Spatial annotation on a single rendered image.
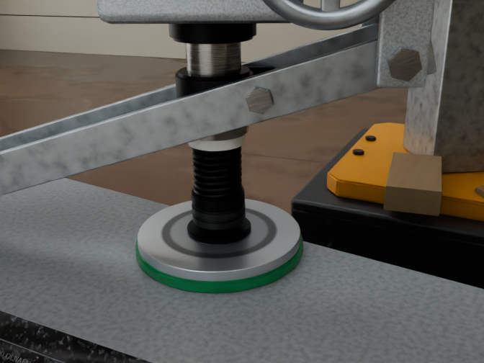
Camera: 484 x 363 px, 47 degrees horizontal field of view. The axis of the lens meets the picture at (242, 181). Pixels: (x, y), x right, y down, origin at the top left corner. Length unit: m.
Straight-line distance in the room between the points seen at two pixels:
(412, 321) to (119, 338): 0.31
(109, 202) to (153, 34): 6.77
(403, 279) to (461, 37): 0.65
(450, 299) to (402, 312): 0.06
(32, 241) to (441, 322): 0.53
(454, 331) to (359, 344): 0.10
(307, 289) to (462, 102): 0.71
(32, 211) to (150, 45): 6.82
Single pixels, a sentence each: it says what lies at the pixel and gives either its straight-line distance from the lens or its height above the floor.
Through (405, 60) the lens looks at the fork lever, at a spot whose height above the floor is 1.13.
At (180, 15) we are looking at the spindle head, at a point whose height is 1.18.
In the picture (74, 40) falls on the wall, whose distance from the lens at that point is 8.32.
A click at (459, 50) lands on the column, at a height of 1.05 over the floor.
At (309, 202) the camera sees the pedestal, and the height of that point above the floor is 0.74.
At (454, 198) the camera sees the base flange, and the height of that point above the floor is 0.78.
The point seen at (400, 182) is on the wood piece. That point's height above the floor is 0.83.
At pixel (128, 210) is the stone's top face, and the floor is 0.87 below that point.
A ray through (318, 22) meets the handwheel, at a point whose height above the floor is 1.18.
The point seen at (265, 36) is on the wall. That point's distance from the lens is 7.01.
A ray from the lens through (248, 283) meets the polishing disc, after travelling 0.65.
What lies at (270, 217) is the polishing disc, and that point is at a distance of 0.76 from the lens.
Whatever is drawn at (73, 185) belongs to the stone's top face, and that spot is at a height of 0.87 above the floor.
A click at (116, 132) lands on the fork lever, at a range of 0.65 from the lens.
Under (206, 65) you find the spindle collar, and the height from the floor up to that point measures 1.12.
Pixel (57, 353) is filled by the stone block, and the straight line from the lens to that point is 0.63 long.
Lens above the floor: 1.23
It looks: 22 degrees down
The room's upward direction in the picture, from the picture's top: 1 degrees counter-clockwise
